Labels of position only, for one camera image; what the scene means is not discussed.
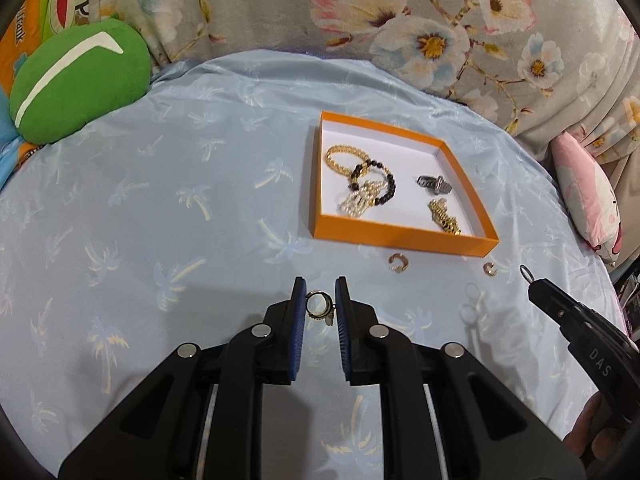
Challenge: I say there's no gold double hoop earring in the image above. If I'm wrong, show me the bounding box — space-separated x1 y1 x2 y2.
305 290 334 326

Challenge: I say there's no black gold bead bracelet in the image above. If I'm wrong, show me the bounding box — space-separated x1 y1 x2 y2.
348 157 398 207

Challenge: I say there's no light blue palm sheet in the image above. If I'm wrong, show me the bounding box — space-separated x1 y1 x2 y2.
1 51 622 472

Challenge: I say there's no white pearl bracelet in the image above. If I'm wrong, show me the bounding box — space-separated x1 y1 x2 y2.
337 178 384 219

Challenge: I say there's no small gold hoop earring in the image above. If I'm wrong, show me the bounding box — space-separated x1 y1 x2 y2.
483 262 498 276

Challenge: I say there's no orange cartoon pillow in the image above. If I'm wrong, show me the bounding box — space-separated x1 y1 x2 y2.
1 0 90 183

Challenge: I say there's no grey floral blanket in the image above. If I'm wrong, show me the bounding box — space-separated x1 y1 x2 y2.
90 0 639 164

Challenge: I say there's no gold chain bracelet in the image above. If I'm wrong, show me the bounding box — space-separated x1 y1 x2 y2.
324 144 372 177

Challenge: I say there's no green plush pillow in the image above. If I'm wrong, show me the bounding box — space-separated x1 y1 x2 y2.
9 18 152 145

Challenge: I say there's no gold wristwatch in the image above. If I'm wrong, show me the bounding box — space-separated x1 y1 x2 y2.
427 198 461 235

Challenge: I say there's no orange jewelry box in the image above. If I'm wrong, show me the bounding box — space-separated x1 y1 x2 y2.
310 110 499 257

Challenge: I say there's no right hand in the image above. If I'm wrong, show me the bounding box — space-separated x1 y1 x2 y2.
563 392 639 479

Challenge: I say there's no pink white plush pillow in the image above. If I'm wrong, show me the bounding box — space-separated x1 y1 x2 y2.
549 132 623 266

